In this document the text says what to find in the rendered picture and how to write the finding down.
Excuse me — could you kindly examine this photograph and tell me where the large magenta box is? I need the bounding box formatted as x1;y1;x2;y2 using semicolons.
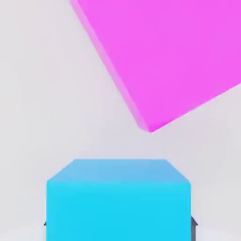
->
69;0;241;134

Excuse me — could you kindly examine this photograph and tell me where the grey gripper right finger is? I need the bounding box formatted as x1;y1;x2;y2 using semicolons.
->
190;216;199;241

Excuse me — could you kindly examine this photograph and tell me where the small cyan cube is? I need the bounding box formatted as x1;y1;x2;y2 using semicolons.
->
46;159;192;241

